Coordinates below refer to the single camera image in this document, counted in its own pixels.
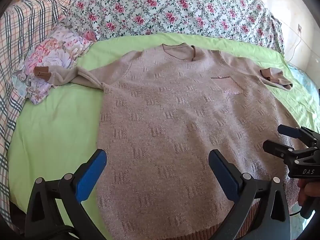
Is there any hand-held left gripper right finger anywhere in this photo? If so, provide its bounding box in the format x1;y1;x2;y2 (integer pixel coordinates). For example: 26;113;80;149
208;149;292;240

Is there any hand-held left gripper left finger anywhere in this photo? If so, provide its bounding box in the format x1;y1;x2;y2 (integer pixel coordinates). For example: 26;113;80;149
25;149;108;240

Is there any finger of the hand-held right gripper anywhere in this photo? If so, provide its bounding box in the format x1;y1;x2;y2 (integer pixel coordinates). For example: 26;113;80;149
277;124;320;151
262;140;301;162

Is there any beige knitted sweater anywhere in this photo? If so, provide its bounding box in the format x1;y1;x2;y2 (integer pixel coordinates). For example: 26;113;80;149
34;43;308;240

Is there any person's right hand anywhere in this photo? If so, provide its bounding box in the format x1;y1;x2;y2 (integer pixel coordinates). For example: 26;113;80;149
297;178;320;207

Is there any light blue patterned cloth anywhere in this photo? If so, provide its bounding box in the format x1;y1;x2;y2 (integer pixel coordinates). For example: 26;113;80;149
285;62;320;130

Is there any light green bed sheet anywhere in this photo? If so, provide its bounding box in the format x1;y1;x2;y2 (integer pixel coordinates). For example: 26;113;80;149
7;33;320;240

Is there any pastel floral cloth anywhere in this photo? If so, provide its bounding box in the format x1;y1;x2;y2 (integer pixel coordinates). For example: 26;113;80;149
11;26;97;105

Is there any plaid blanket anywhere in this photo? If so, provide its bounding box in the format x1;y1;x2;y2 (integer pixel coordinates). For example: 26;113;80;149
0;0;75;230

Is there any white pink floral quilt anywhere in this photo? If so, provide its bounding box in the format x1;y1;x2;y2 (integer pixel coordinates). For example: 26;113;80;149
66;0;285;55

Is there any thin wall cable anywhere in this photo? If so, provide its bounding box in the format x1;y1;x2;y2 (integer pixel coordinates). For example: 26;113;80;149
286;31;302;61

